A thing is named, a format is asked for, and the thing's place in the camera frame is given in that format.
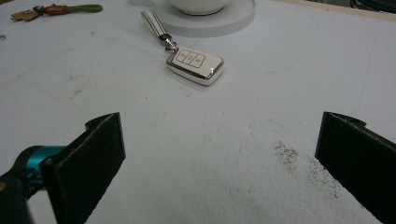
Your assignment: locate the brown key with green strap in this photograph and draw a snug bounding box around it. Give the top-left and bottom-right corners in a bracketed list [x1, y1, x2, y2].
[10, 3, 104, 22]

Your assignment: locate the black round stool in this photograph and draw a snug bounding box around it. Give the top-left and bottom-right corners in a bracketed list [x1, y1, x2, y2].
[349, 0, 396, 14]

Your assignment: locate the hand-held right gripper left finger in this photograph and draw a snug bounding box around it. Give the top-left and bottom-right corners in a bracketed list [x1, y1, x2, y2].
[40, 112, 126, 224]

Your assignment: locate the white ceramic bowl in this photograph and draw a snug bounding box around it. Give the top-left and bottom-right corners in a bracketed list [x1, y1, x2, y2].
[167, 0, 233, 17]

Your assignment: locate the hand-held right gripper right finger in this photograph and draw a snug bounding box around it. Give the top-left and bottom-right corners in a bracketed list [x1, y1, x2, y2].
[315, 111, 396, 224]

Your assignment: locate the white foam table mat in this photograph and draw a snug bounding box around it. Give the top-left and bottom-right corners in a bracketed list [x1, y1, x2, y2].
[0, 0, 396, 224]

